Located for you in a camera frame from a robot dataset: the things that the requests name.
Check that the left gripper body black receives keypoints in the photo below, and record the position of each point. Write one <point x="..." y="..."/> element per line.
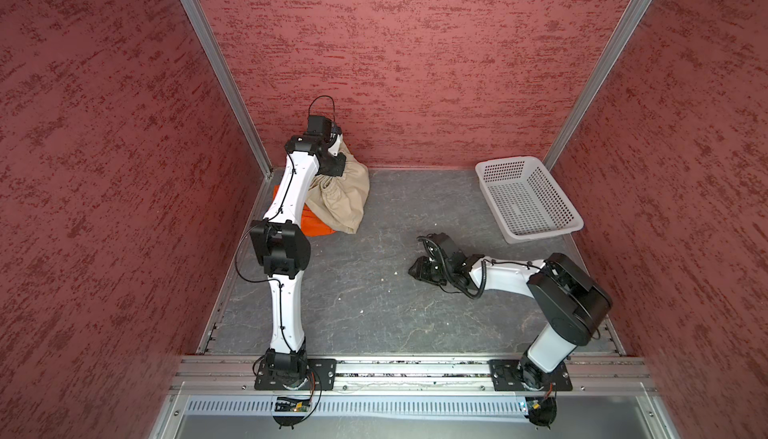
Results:
<point x="332" y="165"/>

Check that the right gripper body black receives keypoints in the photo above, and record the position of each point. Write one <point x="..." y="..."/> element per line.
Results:
<point x="434" y="271"/>

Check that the beige shorts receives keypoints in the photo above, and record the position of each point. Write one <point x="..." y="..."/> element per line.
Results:
<point x="339" y="201"/>

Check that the orange shorts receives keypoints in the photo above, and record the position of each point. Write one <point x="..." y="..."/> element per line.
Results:
<point x="312" y="225"/>

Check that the white plastic laundry basket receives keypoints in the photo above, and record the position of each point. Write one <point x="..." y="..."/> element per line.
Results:
<point x="525" y="200"/>

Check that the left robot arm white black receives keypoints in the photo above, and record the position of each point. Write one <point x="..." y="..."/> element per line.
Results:
<point x="284" y="252"/>

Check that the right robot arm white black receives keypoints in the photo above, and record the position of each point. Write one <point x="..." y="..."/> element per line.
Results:
<point x="573" y="304"/>

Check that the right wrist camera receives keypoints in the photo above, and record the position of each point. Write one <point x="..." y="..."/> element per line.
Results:
<point x="444" y="244"/>

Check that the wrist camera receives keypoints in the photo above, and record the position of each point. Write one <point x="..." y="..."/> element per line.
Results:
<point x="444" y="244"/>
<point x="323" y="129"/>

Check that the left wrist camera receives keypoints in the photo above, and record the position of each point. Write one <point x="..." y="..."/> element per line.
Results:
<point x="323" y="129"/>

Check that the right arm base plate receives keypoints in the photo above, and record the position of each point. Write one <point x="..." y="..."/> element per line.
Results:
<point x="504" y="374"/>

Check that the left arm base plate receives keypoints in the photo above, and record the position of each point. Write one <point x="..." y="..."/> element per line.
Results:
<point x="318" y="373"/>

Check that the right controller board with wires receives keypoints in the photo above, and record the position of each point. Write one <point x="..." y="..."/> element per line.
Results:
<point x="541" y="411"/>

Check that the controller board with wires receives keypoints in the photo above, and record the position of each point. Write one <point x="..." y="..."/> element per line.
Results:
<point x="289" y="412"/>
<point x="541" y="411"/>

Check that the left controller board with wires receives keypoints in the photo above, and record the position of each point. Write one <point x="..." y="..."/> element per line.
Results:
<point x="289" y="412"/>

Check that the left corner aluminium post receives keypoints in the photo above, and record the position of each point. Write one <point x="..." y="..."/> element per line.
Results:
<point x="205" y="35"/>

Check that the corner aluminium post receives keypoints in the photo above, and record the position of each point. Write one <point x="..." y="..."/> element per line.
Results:
<point x="205" y="35"/>
<point x="618" y="40"/>

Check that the aluminium mounting rail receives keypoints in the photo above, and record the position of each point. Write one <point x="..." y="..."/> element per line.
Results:
<point x="470" y="375"/>

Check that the white slotted cable duct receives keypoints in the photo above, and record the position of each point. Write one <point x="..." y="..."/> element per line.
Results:
<point x="480" y="408"/>

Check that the right corner aluminium post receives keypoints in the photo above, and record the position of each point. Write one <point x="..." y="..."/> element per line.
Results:
<point x="618" y="40"/>

